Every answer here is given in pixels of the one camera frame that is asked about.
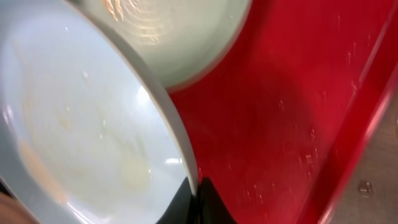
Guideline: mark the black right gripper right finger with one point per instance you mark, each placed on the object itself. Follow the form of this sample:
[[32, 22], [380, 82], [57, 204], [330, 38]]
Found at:
[[211, 208]]

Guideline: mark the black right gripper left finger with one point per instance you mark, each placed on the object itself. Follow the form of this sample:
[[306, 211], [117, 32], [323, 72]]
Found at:
[[182, 209]]

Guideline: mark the light blue plate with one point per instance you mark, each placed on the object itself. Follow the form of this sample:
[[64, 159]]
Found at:
[[88, 134]]

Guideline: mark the mint plate back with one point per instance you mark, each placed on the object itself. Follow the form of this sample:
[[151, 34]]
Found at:
[[180, 40]]

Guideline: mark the red plastic tray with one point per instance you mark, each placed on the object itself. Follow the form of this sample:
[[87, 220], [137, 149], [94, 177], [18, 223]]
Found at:
[[281, 122]]

